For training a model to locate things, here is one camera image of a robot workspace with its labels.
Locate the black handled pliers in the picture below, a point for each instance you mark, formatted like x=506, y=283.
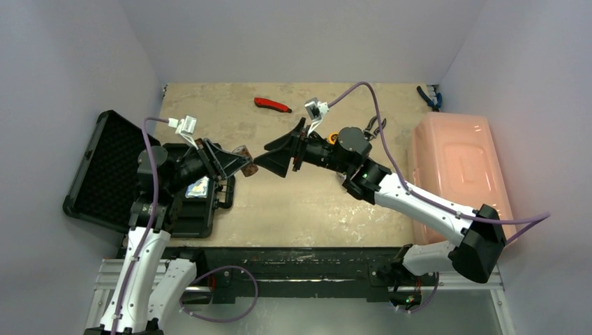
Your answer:
x=372, y=130

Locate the pink plastic storage bin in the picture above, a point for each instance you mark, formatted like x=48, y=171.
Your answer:
x=453, y=156

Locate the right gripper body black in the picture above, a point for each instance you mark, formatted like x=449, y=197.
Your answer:
x=299, y=149

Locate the aluminium frame rail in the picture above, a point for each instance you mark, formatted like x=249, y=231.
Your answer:
x=109, y=270

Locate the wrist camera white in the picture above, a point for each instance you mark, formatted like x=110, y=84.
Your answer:
x=184, y=128
x=317, y=111

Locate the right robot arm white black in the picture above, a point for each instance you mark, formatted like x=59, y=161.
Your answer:
x=473, y=238

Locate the red utility knife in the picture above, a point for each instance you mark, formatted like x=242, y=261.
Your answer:
x=271, y=105

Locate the blue handled pliers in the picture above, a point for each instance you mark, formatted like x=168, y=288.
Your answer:
x=431, y=96

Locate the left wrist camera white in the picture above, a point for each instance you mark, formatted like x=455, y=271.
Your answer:
x=184, y=128

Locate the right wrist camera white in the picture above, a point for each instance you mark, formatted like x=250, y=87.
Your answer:
x=317, y=111

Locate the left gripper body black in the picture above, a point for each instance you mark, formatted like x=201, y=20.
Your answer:
x=205, y=160

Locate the black poker set case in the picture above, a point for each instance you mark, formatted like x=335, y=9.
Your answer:
x=106, y=184

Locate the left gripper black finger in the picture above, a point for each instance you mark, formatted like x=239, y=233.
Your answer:
x=228, y=168
x=214, y=151

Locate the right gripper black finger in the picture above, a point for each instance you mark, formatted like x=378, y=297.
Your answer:
x=277, y=162
x=291, y=142

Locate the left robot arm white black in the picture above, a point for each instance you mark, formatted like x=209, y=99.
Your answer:
x=140, y=305

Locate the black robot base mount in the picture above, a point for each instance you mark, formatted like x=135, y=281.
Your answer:
x=370, y=273

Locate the brown black poker chip stack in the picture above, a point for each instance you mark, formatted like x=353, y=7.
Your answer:
x=250, y=168

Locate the blue playing card deck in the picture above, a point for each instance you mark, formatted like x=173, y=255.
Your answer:
x=189, y=196

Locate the yellow tape measure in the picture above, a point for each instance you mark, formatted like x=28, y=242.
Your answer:
x=332, y=138

